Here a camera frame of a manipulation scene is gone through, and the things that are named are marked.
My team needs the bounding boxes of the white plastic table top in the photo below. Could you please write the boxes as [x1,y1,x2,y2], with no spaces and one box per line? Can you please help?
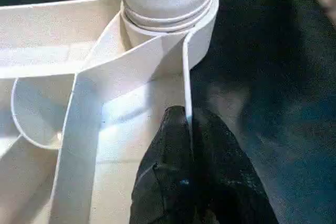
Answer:
[0,0,220,224]

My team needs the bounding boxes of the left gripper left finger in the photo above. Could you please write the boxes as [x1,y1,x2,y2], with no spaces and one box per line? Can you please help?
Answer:
[130,105,196,224]

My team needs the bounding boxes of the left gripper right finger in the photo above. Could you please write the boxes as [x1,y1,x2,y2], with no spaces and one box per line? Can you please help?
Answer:
[193,109,279,224]

